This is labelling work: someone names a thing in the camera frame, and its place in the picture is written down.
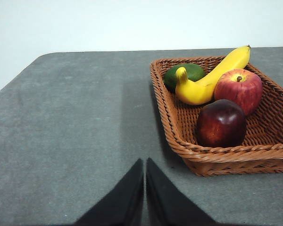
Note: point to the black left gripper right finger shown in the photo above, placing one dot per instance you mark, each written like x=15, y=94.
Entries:
x=169, y=200

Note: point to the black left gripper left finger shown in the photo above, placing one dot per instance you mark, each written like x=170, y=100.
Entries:
x=122, y=200

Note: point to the dark red plum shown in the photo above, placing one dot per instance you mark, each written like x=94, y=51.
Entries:
x=221, y=124

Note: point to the brown wicker basket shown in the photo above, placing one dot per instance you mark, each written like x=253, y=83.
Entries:
x=226, y=160

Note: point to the yellow banana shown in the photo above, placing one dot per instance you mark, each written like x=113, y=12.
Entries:
x=202, y=89

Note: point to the red apple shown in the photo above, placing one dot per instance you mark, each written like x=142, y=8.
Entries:
x=240, y=91

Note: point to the green avocado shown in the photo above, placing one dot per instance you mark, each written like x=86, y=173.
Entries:
x=193, y=70

